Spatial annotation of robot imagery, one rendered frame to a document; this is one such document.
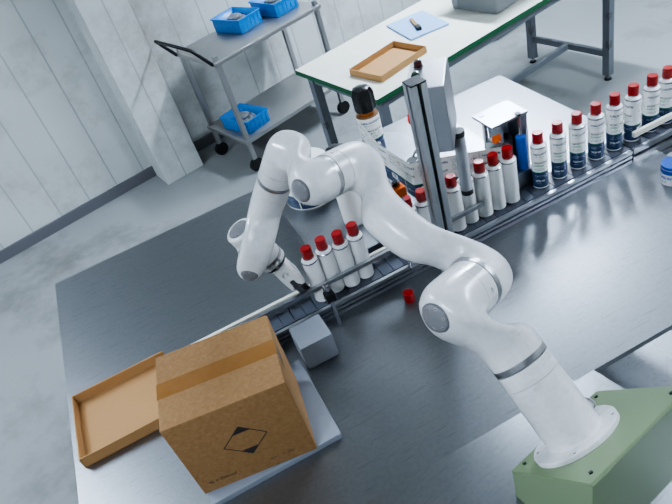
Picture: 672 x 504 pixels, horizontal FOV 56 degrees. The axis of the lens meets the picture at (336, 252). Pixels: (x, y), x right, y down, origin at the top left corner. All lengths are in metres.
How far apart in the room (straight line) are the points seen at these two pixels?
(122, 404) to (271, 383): 0.70
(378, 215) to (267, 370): 0.45
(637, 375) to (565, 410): 1.20
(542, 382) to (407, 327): 0.66
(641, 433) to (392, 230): 0.59
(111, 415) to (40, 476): 1.31
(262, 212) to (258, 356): 0.36
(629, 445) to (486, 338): 0.30
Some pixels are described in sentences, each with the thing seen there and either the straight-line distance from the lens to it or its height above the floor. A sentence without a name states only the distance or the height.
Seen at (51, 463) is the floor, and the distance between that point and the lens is 3.34.
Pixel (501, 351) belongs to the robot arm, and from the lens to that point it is 1.29.
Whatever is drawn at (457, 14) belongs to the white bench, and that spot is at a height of 0.80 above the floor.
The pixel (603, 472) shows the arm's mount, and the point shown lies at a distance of 1.24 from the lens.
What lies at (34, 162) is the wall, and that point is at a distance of 4.79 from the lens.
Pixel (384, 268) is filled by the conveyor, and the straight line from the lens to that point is 2.01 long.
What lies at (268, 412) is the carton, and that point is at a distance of 1.53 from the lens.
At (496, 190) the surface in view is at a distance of 2.09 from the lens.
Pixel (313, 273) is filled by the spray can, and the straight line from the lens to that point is 1.88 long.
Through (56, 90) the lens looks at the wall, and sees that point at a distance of 4.71.
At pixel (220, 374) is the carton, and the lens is 1.55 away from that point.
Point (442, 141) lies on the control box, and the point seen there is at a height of 1.32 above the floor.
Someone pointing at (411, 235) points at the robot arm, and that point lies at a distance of 1.32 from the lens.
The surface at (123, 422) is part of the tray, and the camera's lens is 2.02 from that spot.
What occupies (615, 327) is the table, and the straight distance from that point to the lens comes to 1.83.
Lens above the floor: 2.19
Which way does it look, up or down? 38 degrees down
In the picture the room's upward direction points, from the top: 19 degrees counter-clockwise
